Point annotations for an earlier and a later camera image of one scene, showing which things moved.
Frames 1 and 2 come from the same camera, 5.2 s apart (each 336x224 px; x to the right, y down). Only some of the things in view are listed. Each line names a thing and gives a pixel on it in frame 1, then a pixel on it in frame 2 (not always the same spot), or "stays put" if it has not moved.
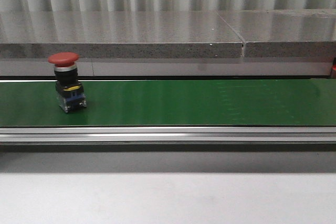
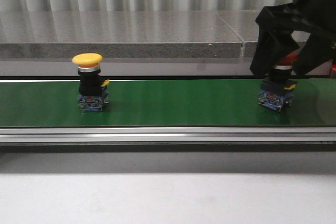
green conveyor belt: (270, 102) stays put
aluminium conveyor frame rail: (251, 134) stays put
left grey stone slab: (117, 34) stays put
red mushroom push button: (70, 93) → (276, 92)
